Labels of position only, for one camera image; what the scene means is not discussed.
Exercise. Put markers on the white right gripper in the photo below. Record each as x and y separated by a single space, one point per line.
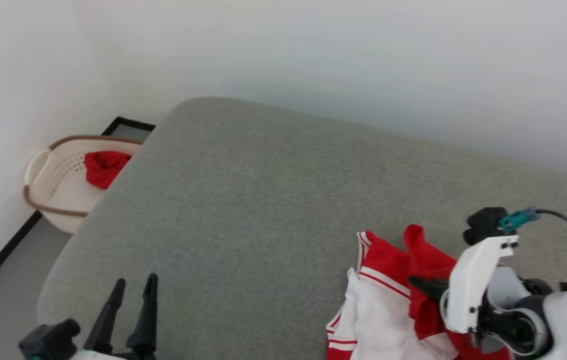
476 285

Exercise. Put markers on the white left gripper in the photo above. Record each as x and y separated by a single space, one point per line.
90 356

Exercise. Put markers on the red and white jersey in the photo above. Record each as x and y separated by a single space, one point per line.
388 260

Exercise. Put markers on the black skirting strip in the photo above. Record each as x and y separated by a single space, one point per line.
0 252

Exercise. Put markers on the red cloth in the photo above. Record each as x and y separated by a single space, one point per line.
105 167

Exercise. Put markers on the cream plastic laundry basket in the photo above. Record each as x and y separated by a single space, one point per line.
58 175

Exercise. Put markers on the grey fabric sofa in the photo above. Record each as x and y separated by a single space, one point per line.
263 200

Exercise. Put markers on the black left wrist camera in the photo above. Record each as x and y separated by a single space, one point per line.
48 340

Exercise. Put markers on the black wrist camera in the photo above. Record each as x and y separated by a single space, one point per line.
483 225
48 340

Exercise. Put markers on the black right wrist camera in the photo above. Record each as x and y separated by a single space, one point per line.
483 225

